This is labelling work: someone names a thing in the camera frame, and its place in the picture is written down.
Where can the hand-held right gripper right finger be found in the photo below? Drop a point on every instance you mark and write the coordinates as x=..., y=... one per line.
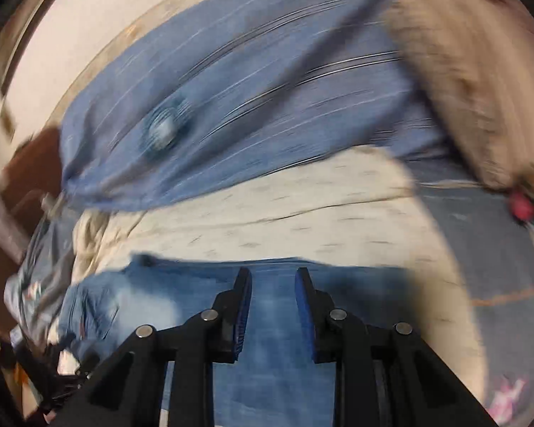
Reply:
x=303, y=316

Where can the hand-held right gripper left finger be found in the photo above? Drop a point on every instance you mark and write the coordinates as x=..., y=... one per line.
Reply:
x=244, y=311

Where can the blue denim pants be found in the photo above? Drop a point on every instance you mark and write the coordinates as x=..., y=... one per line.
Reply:
x=271, y=342

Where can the cream leaf-print bedsheet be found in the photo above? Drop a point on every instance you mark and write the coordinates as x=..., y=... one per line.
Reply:
x=293, y=222

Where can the grey printed bedsheet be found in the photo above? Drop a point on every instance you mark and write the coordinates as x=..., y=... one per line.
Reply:
x=471, y=253

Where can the blue plaid blanket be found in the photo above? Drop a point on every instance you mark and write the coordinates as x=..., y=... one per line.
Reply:
x=249, y=98

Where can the small red object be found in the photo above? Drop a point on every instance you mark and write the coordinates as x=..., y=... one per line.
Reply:
x=521, y=207

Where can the brown headboard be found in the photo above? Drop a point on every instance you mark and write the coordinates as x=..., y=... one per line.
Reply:
x=26, y=164

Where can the striped beige cushion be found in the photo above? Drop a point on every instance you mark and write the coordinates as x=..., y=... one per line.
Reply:
x=463, y=75

